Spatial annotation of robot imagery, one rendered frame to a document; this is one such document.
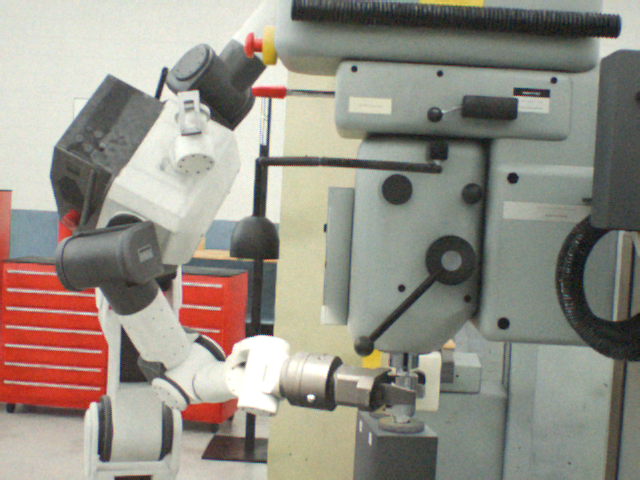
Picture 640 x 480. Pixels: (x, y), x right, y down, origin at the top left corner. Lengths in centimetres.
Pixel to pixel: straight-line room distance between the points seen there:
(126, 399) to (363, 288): 80
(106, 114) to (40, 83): 931
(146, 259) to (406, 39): 59
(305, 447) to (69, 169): 178
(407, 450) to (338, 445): 145
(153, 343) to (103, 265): 19
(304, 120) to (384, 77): 185
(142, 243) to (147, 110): 28
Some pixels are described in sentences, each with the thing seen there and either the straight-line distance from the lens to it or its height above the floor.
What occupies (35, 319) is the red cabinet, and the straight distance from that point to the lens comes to 646.
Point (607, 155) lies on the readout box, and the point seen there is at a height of 160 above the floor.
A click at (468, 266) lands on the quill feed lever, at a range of 137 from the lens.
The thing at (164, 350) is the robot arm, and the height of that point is 125.
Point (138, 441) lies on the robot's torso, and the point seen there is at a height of 100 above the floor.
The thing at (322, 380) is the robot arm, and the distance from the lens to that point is 151.
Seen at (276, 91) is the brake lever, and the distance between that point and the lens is 159.
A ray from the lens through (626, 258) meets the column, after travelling 167.
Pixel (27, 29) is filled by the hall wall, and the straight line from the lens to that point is 1123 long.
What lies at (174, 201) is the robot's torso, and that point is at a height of 151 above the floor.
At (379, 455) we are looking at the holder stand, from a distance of 187.
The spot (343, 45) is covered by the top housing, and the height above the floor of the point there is 175.
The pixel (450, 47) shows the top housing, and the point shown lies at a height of 175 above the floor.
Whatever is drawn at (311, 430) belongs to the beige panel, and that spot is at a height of 75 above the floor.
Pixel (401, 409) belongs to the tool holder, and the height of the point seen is 122.
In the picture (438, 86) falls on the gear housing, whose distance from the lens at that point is 138.
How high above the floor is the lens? 154
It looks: 3 degrees down
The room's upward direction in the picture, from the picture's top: 3 degrees clockwise
